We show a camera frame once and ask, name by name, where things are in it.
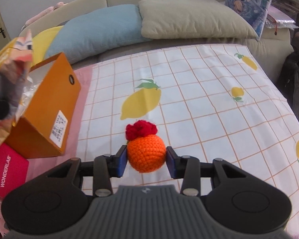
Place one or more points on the beige sofa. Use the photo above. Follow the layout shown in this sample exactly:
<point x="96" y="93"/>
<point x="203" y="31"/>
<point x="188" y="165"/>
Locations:
<point x="270" y="50"/>

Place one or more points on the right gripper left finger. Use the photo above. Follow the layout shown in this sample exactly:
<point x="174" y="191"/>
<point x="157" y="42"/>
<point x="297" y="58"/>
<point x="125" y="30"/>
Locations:
<point x="106" y="167"/>

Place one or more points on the orange storage box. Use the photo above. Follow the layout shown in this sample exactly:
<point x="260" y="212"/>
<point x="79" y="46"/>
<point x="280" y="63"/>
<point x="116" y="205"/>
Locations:
<point x="44" y="121"/>

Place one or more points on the light blue pillow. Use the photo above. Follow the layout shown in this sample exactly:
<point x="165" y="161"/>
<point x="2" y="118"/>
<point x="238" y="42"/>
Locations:
<point x="97" y="32"/>

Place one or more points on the cluttered side table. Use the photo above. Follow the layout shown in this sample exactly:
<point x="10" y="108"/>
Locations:
<point x="286" y="2"/>

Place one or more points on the orange crochet ball toy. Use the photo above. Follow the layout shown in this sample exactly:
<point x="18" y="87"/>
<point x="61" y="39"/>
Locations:
<point x="146" y="151"/>

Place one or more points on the yellow pillow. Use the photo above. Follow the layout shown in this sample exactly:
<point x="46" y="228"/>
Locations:
<point x="41" y="43"/>

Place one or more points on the beige pillow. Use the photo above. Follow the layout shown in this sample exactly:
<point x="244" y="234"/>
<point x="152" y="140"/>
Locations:
<point x="184" y="19"/>

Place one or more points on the pink plush on sofa back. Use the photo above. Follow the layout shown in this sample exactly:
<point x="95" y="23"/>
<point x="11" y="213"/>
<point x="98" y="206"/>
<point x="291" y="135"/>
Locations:
<point x="43" y="13"/>

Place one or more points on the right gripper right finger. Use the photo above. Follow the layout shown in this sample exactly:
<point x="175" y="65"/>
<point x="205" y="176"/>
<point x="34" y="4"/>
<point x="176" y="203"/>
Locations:
<point x="186" y="168"/>

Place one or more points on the yellow snack packet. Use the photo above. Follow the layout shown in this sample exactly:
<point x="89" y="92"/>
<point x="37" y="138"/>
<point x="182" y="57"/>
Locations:
<point x="15" y="62"/>

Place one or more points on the black backpack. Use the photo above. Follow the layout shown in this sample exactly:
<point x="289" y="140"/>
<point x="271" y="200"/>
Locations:
<point x="288" y="82"/>

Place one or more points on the red Wonderlab box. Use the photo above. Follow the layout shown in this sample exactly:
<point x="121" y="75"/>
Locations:
<point x="13" y="170"/>

